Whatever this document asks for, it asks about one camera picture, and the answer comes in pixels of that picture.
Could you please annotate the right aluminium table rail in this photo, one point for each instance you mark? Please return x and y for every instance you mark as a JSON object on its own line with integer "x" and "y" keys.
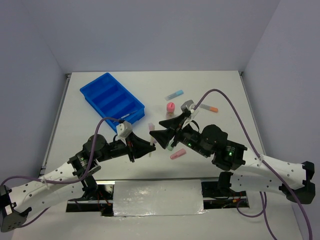
{"x": 255, "y": 120}

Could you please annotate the purple highlighter pen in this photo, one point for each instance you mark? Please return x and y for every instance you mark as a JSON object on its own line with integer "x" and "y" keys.
{"x": 151, "y": 127}

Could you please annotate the green highlighter pen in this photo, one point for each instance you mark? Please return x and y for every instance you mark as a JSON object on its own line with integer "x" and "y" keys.
{"x": 170, "y": 147}

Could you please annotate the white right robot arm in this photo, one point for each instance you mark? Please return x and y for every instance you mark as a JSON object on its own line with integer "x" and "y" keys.
{"x": 242, "y": 169}

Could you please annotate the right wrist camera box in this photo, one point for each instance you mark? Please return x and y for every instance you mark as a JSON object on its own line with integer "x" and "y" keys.
{"x": 188, "y": 109}

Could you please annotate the orange-capped grey marker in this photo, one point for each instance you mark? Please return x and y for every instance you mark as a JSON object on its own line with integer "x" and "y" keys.
{"x": 209, "y": 108}

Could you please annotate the blue divided plastic bin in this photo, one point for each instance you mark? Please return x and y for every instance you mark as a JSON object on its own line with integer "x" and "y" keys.
{"x": 109, "y": 98}

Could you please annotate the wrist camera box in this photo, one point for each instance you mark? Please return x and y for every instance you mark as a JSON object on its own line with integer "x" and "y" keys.
{"x": 188, "y": 109}
{"x": 124, "y": 129}

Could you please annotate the pink-capped eraser jar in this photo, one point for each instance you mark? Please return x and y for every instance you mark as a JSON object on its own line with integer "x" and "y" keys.
{"x": 170, "y": 110}

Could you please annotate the blue-capped grey marker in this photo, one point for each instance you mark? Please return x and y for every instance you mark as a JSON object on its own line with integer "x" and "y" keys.
{"x": 174, "y": 95}

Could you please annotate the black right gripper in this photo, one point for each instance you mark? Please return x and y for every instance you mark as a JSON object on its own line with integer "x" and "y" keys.
{"x": 163, "y": 136}

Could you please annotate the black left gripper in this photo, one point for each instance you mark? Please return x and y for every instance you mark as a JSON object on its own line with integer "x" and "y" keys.
{"x": 137, "y": 147}

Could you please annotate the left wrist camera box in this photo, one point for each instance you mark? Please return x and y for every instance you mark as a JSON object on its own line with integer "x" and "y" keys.
{"x": 124, "y": 129}

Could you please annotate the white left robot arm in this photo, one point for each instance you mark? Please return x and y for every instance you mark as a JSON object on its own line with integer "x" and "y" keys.
{"x": 71, "y": 181}

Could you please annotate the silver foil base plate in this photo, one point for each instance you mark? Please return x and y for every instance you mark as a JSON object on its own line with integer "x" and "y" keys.
{"x": 158, "y": 198}

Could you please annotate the pink highlighter pen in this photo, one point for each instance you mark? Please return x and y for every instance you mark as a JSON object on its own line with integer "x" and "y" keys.
{"x": 178, "y": 154}

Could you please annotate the black thin pen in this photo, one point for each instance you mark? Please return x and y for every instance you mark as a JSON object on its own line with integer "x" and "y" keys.
{"x": 128, "y": 114}

